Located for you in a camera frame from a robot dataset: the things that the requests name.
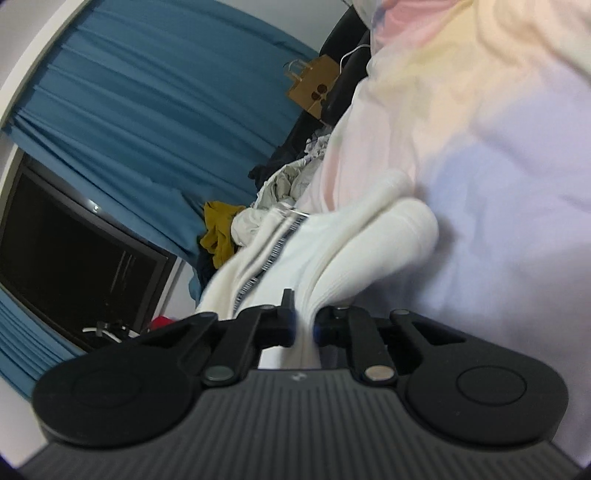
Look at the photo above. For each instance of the pastel tie-dye garment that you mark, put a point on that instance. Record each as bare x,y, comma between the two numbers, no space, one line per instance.
461,138

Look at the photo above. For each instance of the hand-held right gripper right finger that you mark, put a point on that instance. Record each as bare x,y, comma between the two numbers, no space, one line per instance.
325,325

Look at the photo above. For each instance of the brown paper bag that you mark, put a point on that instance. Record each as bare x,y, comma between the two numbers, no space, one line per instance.
314,85

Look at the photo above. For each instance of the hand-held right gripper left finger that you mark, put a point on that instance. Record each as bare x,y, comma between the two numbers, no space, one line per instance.
282,323

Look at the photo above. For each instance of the grey white crumpled clothes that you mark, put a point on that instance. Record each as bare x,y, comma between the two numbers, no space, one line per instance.
286,180

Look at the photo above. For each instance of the blue curtain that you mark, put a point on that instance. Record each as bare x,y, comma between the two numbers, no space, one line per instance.
134,106

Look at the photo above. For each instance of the black monitor screen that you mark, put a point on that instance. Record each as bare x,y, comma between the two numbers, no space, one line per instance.
74,258

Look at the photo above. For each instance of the white garment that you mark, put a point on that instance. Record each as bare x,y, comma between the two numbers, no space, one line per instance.
332,258

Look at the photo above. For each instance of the black clothing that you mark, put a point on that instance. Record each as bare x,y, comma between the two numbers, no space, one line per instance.
318,101

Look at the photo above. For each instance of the mustard yellow cloth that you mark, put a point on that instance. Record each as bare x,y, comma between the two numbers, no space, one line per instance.
220,233

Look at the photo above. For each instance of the red cloth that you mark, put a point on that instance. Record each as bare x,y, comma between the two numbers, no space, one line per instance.
161,323

